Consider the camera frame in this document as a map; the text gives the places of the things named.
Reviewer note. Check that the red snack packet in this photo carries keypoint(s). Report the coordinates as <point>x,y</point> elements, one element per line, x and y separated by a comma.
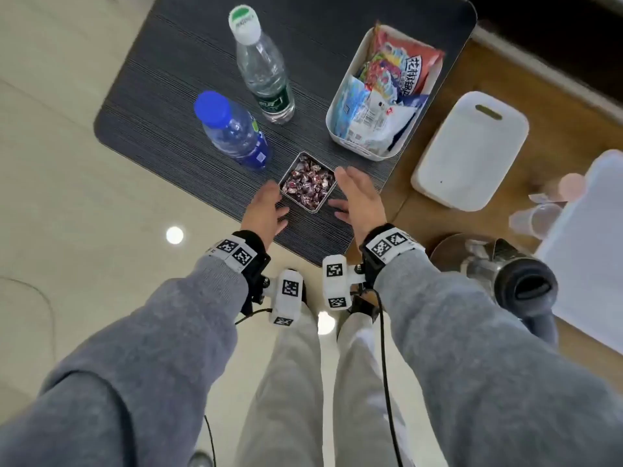
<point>413,58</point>

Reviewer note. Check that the person's right forearm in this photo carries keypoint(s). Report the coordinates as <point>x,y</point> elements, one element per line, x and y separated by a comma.
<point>486,374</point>

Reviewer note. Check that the square metal tin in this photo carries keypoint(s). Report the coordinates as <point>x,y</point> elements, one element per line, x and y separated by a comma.
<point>321,207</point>

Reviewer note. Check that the person's right hand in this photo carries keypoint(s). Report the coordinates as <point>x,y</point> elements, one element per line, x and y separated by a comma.
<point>362,204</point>

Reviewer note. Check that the person's left forearm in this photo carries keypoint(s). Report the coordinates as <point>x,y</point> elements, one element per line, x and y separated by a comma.
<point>121,359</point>

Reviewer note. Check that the clear plastic cup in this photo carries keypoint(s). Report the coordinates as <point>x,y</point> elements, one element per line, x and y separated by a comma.
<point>535,221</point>

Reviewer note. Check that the light blue white packet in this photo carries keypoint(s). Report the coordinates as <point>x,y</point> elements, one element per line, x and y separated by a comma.
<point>370,116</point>

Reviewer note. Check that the green cap water bottle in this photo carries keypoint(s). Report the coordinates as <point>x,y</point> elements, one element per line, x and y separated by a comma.
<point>263,68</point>

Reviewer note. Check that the steel kettle with black lid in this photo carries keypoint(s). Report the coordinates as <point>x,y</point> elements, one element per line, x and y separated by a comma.
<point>525,286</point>

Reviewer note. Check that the person's left leg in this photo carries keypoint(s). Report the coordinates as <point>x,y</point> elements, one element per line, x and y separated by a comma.
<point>287,408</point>

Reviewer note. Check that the person's left hand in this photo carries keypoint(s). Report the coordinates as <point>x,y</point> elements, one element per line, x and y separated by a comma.
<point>263,213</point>

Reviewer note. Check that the large white tray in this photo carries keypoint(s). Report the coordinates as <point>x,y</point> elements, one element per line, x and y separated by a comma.
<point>594,248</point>

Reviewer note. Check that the dark blue snack packet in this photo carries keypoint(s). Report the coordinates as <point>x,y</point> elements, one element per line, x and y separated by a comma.
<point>384,75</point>

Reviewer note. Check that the white plastic basket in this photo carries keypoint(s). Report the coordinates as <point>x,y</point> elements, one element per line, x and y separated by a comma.
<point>467,155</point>
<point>360,151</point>

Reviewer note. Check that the person's leg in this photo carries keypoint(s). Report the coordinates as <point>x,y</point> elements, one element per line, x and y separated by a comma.
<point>362,408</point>
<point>287,408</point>

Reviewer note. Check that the pile of candies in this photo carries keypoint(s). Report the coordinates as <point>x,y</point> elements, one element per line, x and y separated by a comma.
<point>306,184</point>

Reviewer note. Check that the white marker right wrist tracker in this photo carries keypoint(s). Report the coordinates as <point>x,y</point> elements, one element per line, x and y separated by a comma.
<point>336,282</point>

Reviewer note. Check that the white marker left wrist tracker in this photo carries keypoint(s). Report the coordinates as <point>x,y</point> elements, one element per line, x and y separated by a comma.
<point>290,291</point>

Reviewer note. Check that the small pink capped bottle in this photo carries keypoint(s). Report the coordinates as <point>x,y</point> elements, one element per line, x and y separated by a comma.
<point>572,187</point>

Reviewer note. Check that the white marker wrist tracker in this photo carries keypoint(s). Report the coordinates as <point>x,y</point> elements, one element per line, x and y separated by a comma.
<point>290,291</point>
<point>336,282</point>

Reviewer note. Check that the blue cap water bottle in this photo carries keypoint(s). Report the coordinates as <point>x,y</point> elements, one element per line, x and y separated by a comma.
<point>233,131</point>

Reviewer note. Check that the person's right leg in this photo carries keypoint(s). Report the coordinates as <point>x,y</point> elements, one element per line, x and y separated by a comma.
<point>362,408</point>

